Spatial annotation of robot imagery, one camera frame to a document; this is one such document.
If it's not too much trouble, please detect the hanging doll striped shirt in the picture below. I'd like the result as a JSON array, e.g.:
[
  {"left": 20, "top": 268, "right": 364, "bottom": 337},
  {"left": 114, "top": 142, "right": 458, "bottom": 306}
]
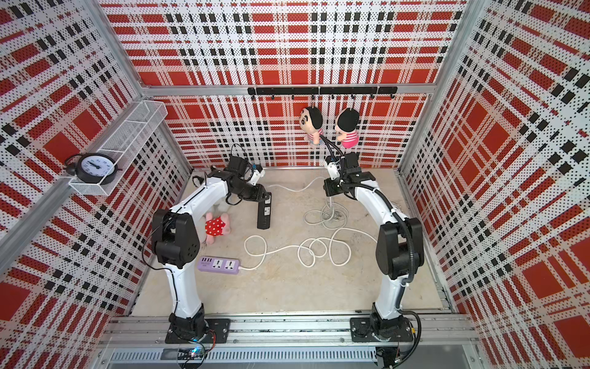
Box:
[{"left": 298, "top": 106, "right": 324, "bottom": 145}]

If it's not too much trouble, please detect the purple power strip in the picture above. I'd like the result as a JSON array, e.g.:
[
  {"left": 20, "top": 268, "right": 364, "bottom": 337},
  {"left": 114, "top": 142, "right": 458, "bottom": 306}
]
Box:
[{"left": 197, "top": 256, "right": 240, "bottom": 275}]

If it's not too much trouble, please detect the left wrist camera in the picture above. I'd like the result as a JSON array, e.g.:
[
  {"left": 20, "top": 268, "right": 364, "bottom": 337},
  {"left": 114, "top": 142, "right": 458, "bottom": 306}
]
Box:
[{"left": 248, "top": 165, "right": 265, "bottom": 185}]

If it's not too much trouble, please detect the black alarm clock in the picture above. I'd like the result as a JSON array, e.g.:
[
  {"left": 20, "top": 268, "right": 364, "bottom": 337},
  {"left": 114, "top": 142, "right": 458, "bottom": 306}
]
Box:
[{"left": 65, "top": 153, "right": 121, "bottom": 185}]

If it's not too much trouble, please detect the hanging doll pink shirt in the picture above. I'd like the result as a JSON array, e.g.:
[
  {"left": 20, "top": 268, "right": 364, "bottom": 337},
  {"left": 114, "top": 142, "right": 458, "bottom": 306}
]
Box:
[{"left": 335, "top": 108, "right": 360, "bottom": 149}]

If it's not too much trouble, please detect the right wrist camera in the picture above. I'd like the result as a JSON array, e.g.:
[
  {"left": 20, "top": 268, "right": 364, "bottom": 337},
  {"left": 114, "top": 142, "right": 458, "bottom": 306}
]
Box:
[{"left": 320, "top": 135, "right": 344, "bottom": 180}]

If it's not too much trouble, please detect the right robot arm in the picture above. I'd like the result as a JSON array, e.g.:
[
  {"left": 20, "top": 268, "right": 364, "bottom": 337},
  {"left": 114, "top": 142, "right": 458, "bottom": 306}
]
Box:
[{"left": 324, "top": 153, "right": 425, "bottom": 343}]

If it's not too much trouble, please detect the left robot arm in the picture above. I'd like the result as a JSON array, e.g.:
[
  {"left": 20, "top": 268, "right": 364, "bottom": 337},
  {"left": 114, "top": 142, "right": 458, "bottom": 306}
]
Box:
[{"left": 151, "top": 155, "right": 270, "bottom": 344}]

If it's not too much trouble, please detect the white wire mesh shelf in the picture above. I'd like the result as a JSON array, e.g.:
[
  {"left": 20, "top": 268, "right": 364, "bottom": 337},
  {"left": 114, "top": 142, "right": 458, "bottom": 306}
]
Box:
[{"left": 69, "top": 100, "right": 167, "bottom": 196}]

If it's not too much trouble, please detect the black hook rail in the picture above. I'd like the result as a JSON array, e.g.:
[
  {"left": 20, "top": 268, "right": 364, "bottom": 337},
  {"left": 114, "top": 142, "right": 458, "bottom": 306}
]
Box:
[{"left": 247, "top": 86, "right": 399, "bottom": 97}]

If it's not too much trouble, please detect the black power strip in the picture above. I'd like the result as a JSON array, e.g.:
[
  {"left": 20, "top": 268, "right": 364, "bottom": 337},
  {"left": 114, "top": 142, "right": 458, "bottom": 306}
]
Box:
[{"left": 257, "top": 192, "right": 272, "bottom": 230}]

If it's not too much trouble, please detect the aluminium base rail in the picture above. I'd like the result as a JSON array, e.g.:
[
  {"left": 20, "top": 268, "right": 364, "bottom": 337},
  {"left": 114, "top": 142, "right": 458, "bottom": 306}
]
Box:
[{"left": 92, "top": 310, "right": 486, "bottom": 368}]

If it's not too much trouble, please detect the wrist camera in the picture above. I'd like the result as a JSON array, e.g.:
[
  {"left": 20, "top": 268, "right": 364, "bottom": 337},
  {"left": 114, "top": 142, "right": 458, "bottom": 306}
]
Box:
[
  {"left": 320, "top": 135, "right": 344, "bottom": 180},
  {"left": 248, "top": 165, "right": 265, "bottom": 185}
]

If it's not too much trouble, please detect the pink strawberry plush toy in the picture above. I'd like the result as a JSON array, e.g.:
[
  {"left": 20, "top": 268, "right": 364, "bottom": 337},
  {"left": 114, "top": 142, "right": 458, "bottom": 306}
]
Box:
[{"left": 204, "top": 212, "right": 231, "bottom": 246}]

